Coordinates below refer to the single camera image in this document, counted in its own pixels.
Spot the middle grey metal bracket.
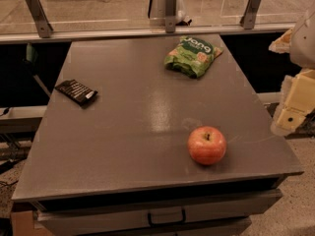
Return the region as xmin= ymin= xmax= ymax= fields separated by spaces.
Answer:
xmin=165 ymin=0 xmax=176 ymax=33

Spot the red apple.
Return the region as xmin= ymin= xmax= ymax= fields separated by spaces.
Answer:
xmin=187 ymin=126 xmax=226 ymax=165

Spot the grey metal bracket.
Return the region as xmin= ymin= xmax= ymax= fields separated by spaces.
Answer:
xmin=165 ymin=0 xmax=176 ymax=33
xmin=240 ymin=0 xmax=262 ymax=30
xmin=25 ymin=0 xmax=53 ymax=38

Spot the green rice chip bag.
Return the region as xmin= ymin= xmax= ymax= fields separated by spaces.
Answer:
xmin=164 ymin=35 xmax=223 ymax=79

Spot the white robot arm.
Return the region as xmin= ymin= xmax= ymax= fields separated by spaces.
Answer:
xmin=269 ymin=3 xmax=315 ymax=136

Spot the right grey metal bracket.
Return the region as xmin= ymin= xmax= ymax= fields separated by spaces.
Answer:
xmin=240 ymin=0 xmax=262 ymax=30

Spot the grey drawer with black handle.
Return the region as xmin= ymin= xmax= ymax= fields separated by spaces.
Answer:
xmin=37 ymin=189 xmax=283 ymax=236

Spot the grey metal rail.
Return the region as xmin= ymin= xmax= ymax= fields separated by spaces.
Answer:
xmin=0 ymin=23 xmax=294 ymax=44

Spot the left grey metal bracket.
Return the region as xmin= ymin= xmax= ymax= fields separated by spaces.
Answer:
xmin=25 ymin=0 xmax=53 ymax=38

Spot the black rxbar chocolate bar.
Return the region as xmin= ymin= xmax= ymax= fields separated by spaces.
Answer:
xmin=55 ymin=80 xmax=97 ymax=106

